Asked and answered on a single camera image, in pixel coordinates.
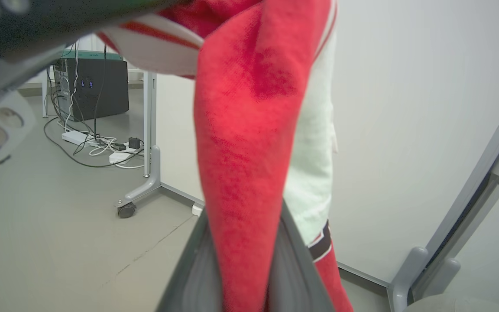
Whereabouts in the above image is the long white power strip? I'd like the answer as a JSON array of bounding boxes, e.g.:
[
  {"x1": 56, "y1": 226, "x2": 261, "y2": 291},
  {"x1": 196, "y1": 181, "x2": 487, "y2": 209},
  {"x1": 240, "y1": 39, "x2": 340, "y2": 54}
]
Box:
[{"x1": 62, "y1": 130, "x2": 99, "y2": 146}]

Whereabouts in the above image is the white power strip with cables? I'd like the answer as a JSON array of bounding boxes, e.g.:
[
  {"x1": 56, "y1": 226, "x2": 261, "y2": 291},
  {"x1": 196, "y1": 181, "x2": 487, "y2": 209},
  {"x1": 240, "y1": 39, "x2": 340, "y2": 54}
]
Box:
[{"x1": 43, "y1": 116, "x2": 144, "y2": 169}]

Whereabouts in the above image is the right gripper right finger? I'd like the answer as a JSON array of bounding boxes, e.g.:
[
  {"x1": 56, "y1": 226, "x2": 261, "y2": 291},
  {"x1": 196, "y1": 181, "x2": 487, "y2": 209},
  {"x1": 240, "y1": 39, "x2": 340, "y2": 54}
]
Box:
[{"x1": 268, "y1": 199, "x2": 335, "y2": 312}]

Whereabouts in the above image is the red and white knit garment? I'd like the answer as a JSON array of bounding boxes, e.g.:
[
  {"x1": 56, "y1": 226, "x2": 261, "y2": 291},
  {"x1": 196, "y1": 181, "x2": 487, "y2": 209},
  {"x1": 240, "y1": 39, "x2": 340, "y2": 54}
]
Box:
[{"x1": 96, "y1": 0, "x2": 354, "y2": 312}]

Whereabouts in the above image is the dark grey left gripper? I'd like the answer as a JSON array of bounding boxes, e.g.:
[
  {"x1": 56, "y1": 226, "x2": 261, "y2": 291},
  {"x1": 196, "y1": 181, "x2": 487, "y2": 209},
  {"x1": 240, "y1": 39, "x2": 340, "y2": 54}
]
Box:
[{"x1": 0, "y1": 0, "x2": 189, "y2": 117}]

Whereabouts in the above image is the small white power strip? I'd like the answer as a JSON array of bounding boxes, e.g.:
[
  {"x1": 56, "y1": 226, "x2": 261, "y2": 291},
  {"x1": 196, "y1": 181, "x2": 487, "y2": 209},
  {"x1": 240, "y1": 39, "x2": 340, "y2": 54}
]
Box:
[{"x1": 109, "y1": 151, "x2": 144, "y2": 165}]

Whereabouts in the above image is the white table leg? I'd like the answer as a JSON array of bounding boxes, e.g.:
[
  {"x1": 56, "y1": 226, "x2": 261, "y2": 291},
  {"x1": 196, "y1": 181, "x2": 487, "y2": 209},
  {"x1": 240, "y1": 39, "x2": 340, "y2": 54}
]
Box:
[{"x1": 41, "y1": 68, "x2": 51, "y2": 118}]

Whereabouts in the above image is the white cable at power strips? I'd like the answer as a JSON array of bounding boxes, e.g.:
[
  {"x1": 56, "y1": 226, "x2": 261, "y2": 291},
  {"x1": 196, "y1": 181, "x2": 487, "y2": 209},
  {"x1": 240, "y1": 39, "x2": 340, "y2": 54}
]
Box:
[{"x1": 87, "y1": 136, "x2": 146, "y2": 169}]

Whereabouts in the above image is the teal flat box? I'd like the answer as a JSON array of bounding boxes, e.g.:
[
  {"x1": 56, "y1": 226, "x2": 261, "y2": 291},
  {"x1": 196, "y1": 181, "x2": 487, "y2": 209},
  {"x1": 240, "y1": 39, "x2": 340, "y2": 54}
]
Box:
[{"x1": 61, "y1": 49, "x2": 123, "y2": 62}]

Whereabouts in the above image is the grey partition foot with caster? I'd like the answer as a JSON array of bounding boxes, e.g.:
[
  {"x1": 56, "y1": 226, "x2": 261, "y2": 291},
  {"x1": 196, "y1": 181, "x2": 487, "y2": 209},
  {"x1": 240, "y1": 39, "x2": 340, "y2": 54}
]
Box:
[
  {"x1": 116, "y1": 71, "x2": 205, "y2": 219},
  {"x1": 387, "y1": 246, "x2": 462, "y2": 312}
]

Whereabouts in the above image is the black computer tower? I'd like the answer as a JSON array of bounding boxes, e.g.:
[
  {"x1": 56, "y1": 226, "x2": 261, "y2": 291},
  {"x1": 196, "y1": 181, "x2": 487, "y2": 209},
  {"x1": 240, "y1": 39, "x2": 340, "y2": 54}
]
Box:
[{"x1": 52, "y1": 56, "x2": 130, "y2": 122}]

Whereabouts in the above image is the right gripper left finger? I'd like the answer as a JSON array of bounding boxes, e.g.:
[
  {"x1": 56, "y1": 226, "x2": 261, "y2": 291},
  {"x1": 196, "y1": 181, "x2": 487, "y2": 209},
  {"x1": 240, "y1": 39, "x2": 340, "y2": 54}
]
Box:
[{"x1": 156, "y1": 208, "x2": 228, "y2": 312}]

